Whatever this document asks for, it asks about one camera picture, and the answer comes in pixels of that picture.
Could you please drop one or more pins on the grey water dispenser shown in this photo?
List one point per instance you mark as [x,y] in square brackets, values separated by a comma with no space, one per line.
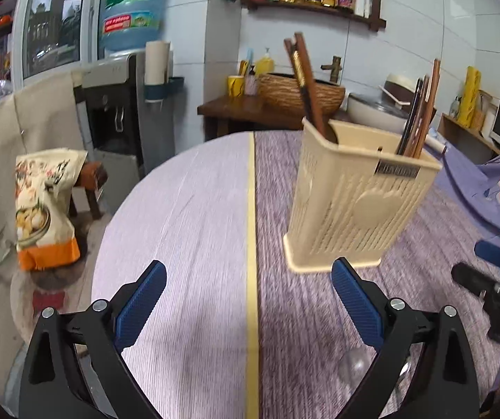
[114,96]

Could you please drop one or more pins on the yellow tape strip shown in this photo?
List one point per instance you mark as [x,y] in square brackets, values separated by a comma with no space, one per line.
[252,270]

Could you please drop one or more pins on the dark wooden stool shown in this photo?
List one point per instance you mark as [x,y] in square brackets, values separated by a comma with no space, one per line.
[95,174]

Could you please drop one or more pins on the tall yellow package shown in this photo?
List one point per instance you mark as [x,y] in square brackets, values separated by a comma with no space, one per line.
[469,96]

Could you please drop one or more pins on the yellow mug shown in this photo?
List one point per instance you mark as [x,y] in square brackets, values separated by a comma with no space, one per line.
[235,87]

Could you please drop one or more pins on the long reddish brown chopstick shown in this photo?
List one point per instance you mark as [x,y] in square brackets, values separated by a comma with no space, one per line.
[432,96]

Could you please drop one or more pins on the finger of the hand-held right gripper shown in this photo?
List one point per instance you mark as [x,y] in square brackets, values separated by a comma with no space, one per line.
[496,254]
[474,279]

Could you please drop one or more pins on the blue plastic tool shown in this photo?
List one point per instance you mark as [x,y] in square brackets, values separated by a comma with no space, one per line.
[250,59]

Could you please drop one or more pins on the white pot with glass lid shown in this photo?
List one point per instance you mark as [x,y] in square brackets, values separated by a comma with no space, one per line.
[372,113]

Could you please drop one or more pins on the brown rice cooker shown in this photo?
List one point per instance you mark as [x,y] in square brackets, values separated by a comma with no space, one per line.
[396,83]

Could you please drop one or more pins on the yellow soap pump bottle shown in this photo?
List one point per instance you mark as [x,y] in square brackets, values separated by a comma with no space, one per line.
[265,65]

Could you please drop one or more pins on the white bottle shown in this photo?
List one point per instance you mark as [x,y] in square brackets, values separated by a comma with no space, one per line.
[362,2]

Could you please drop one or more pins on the sliding window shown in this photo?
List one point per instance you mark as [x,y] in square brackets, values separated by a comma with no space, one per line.
[86,13]

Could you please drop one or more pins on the printed flour bag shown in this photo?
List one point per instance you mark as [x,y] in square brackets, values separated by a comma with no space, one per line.
[45,209]

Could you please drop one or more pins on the black patterned chopstick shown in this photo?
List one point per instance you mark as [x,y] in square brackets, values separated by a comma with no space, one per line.
[298,70]

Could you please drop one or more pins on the dark blue-grey wall holder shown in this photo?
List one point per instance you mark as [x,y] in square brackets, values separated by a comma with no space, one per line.
[173,87]

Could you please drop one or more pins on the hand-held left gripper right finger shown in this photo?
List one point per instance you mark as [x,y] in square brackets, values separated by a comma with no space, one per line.
[356,310]

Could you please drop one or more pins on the woven basin sink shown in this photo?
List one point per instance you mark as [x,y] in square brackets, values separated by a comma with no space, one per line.
[276,91]

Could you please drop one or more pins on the wide brown wooden chopstick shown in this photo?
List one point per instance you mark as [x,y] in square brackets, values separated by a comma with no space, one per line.
[308,70]

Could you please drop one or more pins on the blue water jug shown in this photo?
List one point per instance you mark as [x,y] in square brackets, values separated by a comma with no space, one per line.
[132,8]

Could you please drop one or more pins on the purple floral cloth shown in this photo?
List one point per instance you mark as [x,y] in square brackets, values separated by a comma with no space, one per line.
[494,200]

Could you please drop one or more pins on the light wooden shelf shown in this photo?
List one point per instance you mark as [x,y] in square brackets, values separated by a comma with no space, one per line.
[459,135]

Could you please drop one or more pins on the small clear bottle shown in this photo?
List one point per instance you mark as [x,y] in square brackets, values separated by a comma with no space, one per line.
[454,108]

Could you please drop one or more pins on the bamboo style faucet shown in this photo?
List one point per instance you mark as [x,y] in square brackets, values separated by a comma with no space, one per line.
[335,67]

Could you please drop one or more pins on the beige plastic utensil holder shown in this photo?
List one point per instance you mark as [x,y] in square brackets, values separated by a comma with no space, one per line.
[354,200]

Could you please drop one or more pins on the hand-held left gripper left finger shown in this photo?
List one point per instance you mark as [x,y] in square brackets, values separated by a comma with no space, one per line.
[143,299]

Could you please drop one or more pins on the dark wooden counter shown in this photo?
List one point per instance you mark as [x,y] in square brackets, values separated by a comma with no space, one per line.
[232,109]

